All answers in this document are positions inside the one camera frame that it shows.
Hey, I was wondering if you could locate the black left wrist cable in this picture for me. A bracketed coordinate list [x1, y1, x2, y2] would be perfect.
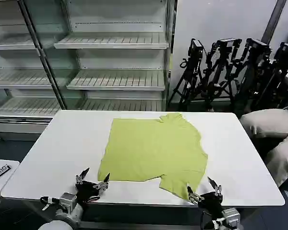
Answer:
[39, 195, 63, 211]

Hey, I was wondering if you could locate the glass-fronted white shelf unit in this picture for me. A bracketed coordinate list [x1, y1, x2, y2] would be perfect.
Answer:
[0, 0, 68, 139]

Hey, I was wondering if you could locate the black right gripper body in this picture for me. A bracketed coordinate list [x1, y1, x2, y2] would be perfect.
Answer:
[198, 191, 225, 217]

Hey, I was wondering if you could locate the small white side table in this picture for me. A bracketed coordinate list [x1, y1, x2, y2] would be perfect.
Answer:
[0, 158, 20, 207]

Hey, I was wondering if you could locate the yellow-green t-shirt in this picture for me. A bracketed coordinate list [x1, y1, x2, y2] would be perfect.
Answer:
[97, 113, 209, 200]

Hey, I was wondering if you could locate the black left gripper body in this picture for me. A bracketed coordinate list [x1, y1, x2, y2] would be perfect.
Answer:
[74, 180, 104, 205]

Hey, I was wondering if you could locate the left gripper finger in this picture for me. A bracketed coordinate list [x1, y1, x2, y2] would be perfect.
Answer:
[93, 172, 111, 191]
[75, 167, 90, 185]

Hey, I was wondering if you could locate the black camera tripod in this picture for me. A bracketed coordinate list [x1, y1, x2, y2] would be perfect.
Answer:
[169, 38, 208, 110]
[264, 42, 288, 112]
[203, 37, 242, 112]
[231, 37, 273, 113]

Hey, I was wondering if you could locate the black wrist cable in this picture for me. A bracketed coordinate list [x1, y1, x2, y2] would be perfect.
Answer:
[39, 195, 63, 211]
[200, 210, 223, 230]

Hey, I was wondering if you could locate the empty white display shelf unit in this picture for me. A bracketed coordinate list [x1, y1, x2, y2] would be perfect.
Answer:
[26, 0, 178, 113]

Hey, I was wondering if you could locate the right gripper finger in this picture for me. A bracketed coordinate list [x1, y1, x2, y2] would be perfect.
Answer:
[187, 185, 204, 205]
[207, 176, 223, 196]

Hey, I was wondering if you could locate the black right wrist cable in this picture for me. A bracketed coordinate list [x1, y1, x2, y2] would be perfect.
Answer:
[200, 210, 223, 230]

